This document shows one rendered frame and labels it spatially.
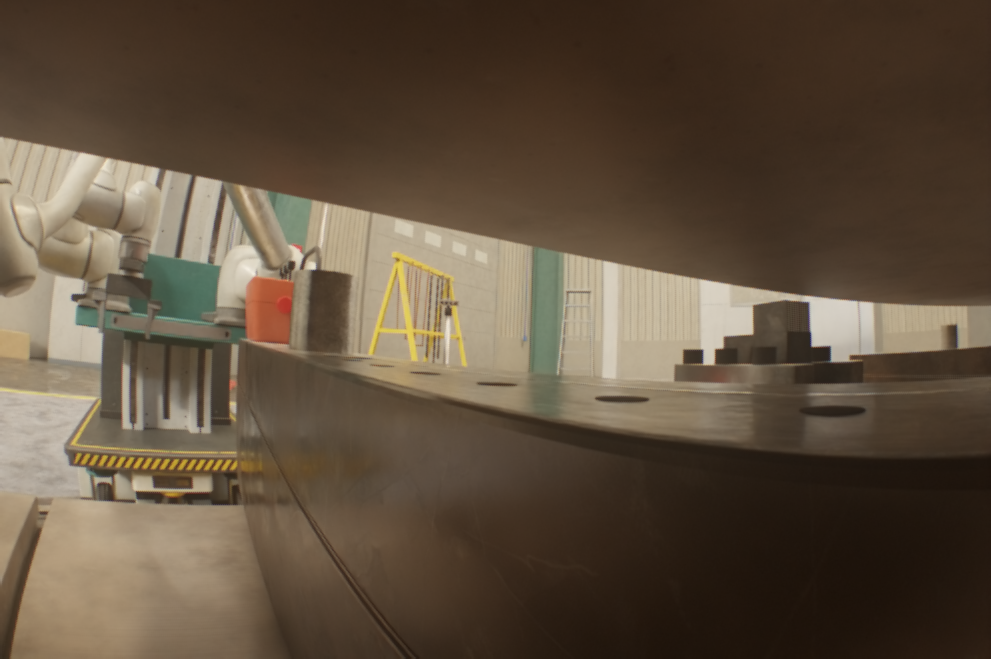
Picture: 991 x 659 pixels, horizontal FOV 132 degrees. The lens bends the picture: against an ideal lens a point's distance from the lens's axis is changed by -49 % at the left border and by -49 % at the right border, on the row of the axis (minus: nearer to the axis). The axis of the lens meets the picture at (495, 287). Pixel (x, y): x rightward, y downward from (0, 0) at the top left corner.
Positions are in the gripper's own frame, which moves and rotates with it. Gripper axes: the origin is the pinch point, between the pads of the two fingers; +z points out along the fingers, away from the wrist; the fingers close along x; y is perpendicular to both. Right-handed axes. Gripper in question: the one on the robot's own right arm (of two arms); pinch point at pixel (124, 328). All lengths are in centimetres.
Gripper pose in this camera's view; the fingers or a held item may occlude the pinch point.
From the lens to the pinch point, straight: 123.5
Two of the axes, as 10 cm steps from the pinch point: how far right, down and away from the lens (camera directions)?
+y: -7.1, 0.8, 7.0
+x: -7.0, -1.4, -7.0
